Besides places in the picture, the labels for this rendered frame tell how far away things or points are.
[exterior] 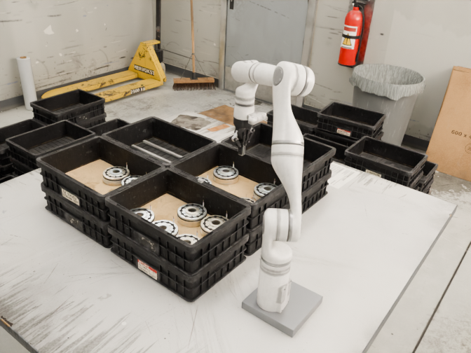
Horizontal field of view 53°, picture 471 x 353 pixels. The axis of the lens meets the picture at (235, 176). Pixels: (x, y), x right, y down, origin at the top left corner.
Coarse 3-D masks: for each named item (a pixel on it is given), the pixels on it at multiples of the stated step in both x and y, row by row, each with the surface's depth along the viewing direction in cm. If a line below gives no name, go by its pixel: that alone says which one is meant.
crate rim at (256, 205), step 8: (216, 144) 194; (224, 144) 195; (200, 152) 187; (184, 160) 180; (264, 160) 184; (176, 168) 175; (192, 176) 170; (208, 184) 166; (280, 184) 168; (224, 192) 162; (272, 192) 163; (280, 192) 168; (240, 200) 158; (264, 200) 160; (256, 208) 157
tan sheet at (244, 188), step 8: (208, 176) 190; (240, 176) 192; (216, 184) 185; (232, 184) 186; (240, 184) 186; (248, 184) 187; (256, 184) 187; (232, 192) 181; (240, 192) 181; (248, 192) 182; (256, 200) 177
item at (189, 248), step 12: (168, 168) 174; (144, 180) 166; (192, 180) 168; (120, 192) 158; (216, 192) 162; (108, 204) 154; (240, 204) 156; (132, 216) 147; (240, 216) 150; (156, 228) 142; (216, 228) 143; (228, 228) 147; (168, 240) 140; (180, 240) 137; (204, 240) 138; (192, 252) 136
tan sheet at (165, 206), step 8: (160, 200) 173; (168, 200) 174; (176, 200) 174; (152, 208) 169; (160, 208) 169; (168, 208) 169; (176, 208) 169; (160, 216) 164; (168, 216) 165; (176, 216) 165; (176, 224) 161; (184, 232) 157; (192, 232) 158
